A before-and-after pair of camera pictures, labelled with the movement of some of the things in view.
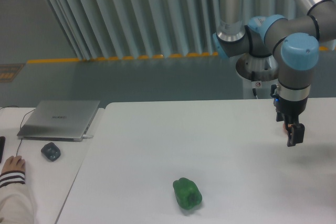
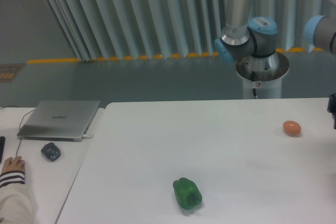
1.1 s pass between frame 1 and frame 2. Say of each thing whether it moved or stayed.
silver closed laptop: stayed
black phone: stayed
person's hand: stayed
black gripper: moved
